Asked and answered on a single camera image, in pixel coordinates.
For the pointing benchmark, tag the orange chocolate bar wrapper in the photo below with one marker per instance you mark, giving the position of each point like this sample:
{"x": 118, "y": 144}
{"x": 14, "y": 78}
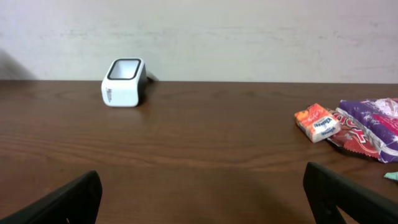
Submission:
{"x": 351, "y": 139}

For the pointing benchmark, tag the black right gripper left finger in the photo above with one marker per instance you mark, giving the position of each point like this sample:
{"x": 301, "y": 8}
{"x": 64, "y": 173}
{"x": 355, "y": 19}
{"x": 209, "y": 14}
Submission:
{"x": 76, "y": 202}

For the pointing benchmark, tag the teal snack packet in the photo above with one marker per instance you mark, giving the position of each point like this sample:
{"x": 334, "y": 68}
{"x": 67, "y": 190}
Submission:
{"x": 391, "y": 176}

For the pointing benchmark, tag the red purple rice packet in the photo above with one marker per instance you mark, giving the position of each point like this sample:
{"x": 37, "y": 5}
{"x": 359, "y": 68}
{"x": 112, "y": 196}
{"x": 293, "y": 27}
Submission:
{"x": 378, "y": 120}

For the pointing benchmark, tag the small orange box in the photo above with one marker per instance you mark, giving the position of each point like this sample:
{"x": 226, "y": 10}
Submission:
{"x": 317, "y": 123}

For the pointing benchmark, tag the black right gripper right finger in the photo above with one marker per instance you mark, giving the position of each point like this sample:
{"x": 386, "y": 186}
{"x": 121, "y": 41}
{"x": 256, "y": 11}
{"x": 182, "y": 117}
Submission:
{"x": 328, "y": 192}

